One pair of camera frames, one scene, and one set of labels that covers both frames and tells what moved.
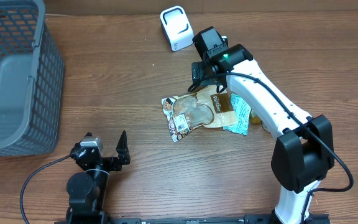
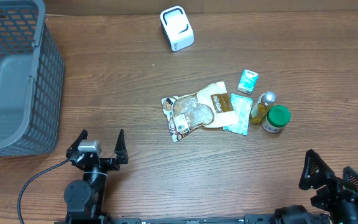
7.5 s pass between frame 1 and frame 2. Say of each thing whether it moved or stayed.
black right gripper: moved
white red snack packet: stayed
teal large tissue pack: stayed
